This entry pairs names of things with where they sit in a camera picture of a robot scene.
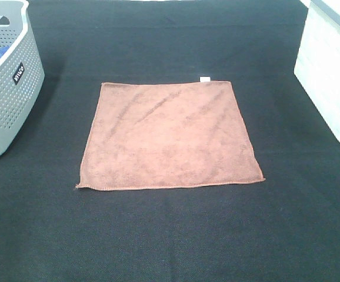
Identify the white plastic basket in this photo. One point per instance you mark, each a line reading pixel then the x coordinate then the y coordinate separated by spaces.
pixel 317 65

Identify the grey perforated laundry basket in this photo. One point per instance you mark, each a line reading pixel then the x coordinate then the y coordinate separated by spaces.
pixel 21 70

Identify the brown microfiber towel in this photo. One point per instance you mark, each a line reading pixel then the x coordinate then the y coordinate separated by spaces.
pixel 167 136

